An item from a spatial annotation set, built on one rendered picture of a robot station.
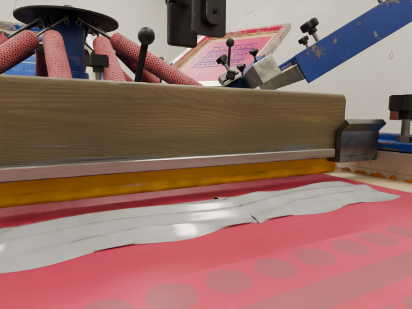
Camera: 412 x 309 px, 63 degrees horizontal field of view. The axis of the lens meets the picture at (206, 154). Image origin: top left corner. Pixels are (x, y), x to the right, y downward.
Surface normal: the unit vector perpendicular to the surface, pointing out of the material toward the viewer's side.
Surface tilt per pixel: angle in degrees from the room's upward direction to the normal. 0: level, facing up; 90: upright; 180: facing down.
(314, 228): 0
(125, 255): 0
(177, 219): 32
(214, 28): 89
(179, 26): 90
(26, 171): 90
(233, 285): 0
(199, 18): 89
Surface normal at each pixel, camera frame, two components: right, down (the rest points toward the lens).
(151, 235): 0.29, -0.69
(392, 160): -0.87, 0.05
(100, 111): 0.49, 0.12
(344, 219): 0.01, -0.99
